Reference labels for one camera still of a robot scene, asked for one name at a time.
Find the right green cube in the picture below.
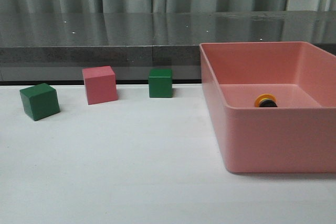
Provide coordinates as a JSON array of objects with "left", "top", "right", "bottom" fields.
[{"left": 148, "top": 69, "right": 173, "bottom": 98}]

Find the pink plastic bin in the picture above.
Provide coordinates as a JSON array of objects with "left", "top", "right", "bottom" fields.
[{"left": 200, "top": 41, "right": 335, "bottom": 173}]

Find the yellow push button switch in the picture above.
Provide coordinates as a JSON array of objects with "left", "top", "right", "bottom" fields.
[{"left": 254, "top": 93, "right": 277, "bottom": 108}]

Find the green cube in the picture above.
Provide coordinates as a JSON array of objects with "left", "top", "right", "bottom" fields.
[
  {"left": 19, "top": 83, "right": 60, "bottom": 121},
  {"left": 148, "top": 69, "right": 173, "bottom": 98}
]

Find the left green cube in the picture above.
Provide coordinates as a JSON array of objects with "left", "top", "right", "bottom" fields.
[{"left": 19, "top": 83, "right": 60, "bottom": 121}]

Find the pink cube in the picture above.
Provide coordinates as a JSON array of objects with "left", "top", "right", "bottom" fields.
[{"left": 82, "top": 66, "right": 118, "bottom": 105}]

